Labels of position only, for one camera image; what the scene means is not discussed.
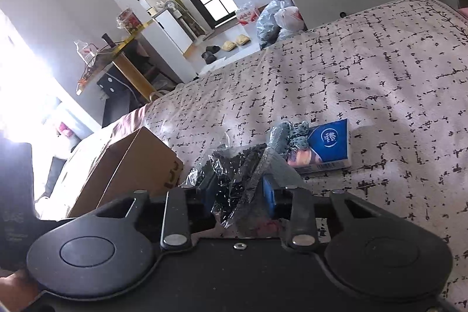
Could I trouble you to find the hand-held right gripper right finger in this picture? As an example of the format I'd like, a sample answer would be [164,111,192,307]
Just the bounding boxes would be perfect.
[261,176,373,250]

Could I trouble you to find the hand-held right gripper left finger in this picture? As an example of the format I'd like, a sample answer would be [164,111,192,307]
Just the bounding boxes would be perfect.
[93,166,221,250]

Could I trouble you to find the clear plastic bag dark contents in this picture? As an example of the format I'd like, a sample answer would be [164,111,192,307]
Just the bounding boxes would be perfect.
[181,131,305,239]

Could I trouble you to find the grey knitted cloth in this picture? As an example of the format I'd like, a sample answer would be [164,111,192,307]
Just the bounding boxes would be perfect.
[268,121,312,156]

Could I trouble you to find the brown cardboard box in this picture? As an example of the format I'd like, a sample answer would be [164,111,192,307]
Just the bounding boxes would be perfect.
[66,126,184,218]

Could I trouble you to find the blue tissue packet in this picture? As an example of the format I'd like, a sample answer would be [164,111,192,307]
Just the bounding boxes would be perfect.
[287,118,353,175]

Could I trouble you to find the person's left hand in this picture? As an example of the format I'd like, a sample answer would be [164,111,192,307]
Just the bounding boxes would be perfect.
[0,270,39,302]

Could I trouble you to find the white quilt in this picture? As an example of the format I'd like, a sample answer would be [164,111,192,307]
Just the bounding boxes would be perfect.
[35,137,110,219]

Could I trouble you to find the pink plush toy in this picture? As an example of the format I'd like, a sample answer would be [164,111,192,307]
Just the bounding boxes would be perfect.
[56,121,80,142]

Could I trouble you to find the pink bed sheet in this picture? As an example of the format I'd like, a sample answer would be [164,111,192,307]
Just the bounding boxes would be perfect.
[108,102,156,139]

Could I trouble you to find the white floor towel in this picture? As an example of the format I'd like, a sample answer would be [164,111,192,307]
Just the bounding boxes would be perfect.
[197,55,235,76]

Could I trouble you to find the black low cabinet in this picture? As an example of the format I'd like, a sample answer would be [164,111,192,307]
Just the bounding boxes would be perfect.
[96,72,133,129]

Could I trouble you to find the black-patterned white bedspread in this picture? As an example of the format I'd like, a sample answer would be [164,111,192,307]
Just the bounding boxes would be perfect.
[141,0,468,311]

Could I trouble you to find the round gold-edged table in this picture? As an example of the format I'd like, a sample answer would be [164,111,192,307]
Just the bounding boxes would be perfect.
[76,20,156,104]

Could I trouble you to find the clear water bottle red label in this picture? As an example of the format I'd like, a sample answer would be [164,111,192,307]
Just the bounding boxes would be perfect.
[75,39,97,66]

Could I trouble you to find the grey plastic bag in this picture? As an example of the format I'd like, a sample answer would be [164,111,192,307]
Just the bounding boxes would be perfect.
[255,0,297,50]

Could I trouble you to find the white plastic bag red print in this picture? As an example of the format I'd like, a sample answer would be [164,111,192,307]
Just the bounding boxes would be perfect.
[274,6,308,41]

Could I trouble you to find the pack of water bottles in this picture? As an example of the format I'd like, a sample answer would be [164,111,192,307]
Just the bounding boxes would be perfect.
[235,2,266,26]

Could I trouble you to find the white standing fan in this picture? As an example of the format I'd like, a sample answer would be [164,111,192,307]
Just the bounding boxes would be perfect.
[156,0,183,20]

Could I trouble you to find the red snack jar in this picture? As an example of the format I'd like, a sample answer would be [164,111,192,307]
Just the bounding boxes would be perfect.
[116,7,142,34]

